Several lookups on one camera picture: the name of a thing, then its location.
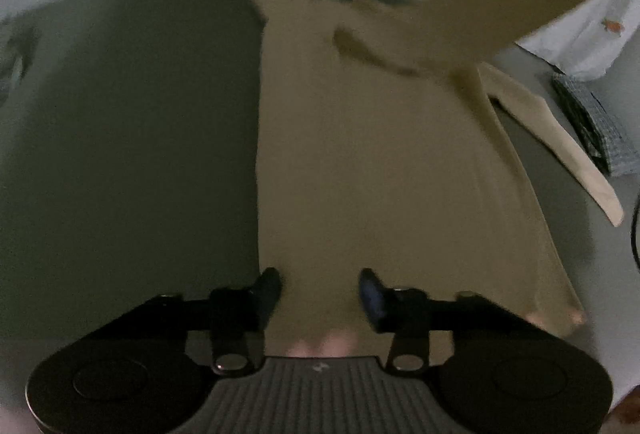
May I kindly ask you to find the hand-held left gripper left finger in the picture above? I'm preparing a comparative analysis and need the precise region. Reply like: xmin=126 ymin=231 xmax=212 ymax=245
xmin=122 ymin=267 xmax=283 ymax=375

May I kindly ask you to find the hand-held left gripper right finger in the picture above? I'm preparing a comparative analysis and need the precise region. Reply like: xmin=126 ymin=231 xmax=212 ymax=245
xmin=358 ymin=268 xmax=538 ymax=374

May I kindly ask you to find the beige long-sleeved top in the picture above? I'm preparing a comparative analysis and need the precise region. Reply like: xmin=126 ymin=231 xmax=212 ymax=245
xmin=248 ymin=0 xmax=626 ymax=359

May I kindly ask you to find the white cloth with orange print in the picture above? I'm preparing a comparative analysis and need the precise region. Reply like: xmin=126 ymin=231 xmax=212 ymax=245
xmin=515 ymin=0 xmax=640 ymax=82

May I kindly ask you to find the folded checked cloth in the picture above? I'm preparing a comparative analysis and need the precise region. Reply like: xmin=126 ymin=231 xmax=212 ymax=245
xmin=551 ymin=72 xmax=640 ymax=177

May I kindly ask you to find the black cable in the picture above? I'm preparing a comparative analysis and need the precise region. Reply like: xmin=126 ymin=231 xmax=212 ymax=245
xmin=630 ymin=196 xmax=640 ymax=273

